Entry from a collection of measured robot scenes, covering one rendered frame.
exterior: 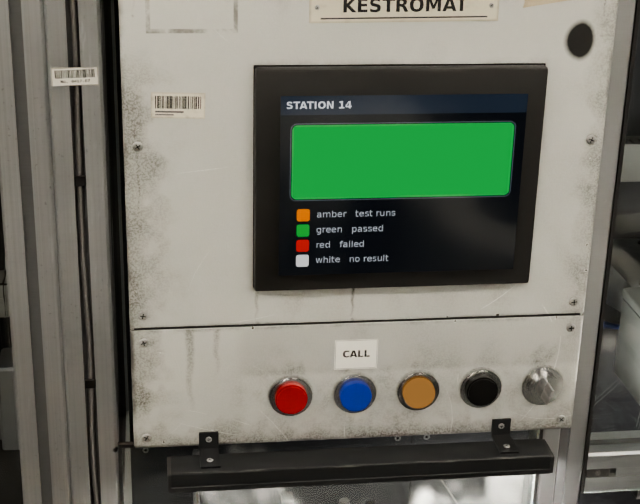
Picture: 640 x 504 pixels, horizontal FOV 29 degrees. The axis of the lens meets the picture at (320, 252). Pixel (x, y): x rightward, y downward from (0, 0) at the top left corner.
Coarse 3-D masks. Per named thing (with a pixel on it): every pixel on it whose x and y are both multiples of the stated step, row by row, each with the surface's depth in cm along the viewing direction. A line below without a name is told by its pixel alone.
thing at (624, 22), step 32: (608, 96) 110; (608, 128) 112; (608, 160) 113; (608, 192) 114; (608, 224) 115; (576, 384) 121; (576, 416) 122; (576, 448) 124; (544, 480) 124; (576, 480) 125
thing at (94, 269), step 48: (48, 0) 101; (96, 0) 102; (48, 48) 102; (96, 48) 103; (96, 96) 104; (96, 144) 106; (96, 192) 107; (96, 240) 109; (96, 288) 111; (96, 336) 112; (96, 384) 114; (96, 432) 117; (96, 480) 118
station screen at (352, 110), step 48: (288, 96) 103; (336, 96) 104; (384, 96) 104; (432, 96) 105; (480, 96) 105; (288, 144) 105; (288, 192) 106; (288, 240) 108; (336, 240) 108; (384, 240) 109; (432, 240) 110; (480, 240) 110
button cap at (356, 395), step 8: (352, 384) 115; (360, 384) 115; (344, 392) 116; (352, 392) 116; (360, 392) 116; (368, 392) 116; (344, 400) 116; (352, 400) 116; (360, 400) 116; (368, 400) 116; (352, 408) 116; (360, 408) 116
